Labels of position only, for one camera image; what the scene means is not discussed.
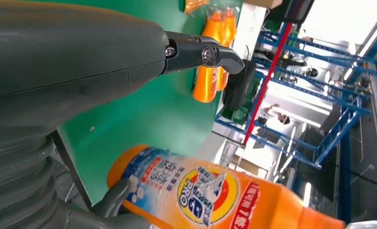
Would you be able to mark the blue metal shelving rack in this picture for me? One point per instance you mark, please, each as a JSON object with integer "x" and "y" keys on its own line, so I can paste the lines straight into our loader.
{"x": 339, "y": 129}

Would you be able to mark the yellow taped sheet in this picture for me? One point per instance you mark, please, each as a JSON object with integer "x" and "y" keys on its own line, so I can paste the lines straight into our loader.
{"x": 196, "y": 5}

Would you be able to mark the green top table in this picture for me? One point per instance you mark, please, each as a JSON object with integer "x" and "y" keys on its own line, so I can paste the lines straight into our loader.
{"x": 144, "y": 120}

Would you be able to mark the person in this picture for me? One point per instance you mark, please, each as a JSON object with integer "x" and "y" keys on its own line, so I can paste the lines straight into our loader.
{"x": 281, "y": 117}

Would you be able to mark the orange detergent bottle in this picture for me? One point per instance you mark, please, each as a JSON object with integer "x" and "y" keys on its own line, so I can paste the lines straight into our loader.
{"x": 229, "y": 31}
{"x": 204, "y": 85}
{"x": 270, "y": 205}

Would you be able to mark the brown cardboard box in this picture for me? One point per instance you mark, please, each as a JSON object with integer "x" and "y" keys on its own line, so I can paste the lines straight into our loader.
{"x": 264, "y": 3}

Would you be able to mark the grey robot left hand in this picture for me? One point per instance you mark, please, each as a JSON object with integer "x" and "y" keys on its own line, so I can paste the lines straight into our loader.
{"x": 65, "y": 53}

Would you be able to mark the red metal pole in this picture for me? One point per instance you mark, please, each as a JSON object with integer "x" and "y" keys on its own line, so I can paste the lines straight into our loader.
{"x": 267, "y": 82}

